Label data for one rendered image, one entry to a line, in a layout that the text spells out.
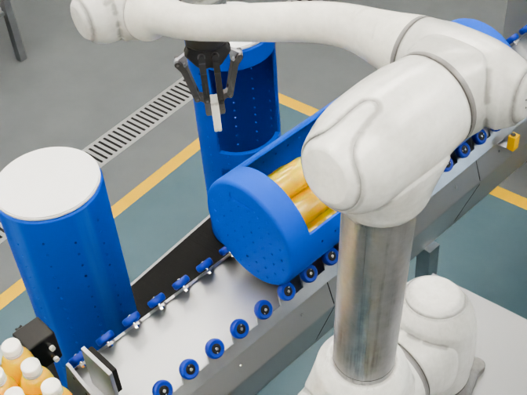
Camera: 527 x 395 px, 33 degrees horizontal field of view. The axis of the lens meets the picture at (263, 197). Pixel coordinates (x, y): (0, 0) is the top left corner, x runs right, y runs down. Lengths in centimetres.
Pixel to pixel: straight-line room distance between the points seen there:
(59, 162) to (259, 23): 119
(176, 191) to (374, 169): 281
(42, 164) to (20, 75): 229
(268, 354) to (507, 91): 115
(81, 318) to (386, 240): 149
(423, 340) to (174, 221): 222
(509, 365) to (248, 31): 88
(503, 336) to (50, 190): 117
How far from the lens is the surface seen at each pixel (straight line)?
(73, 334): 259
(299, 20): 130
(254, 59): 276
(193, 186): 379
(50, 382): 184
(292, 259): 195
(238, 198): 198
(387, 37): 122
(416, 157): 104
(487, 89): 112
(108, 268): 246
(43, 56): 478
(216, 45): 159
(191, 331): 207
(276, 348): 212
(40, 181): 236
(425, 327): 154
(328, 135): 102
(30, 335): 206
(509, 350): 186
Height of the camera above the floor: 254
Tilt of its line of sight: 43 degrees down
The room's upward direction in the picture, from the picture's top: 5 degrees counter-clockwise
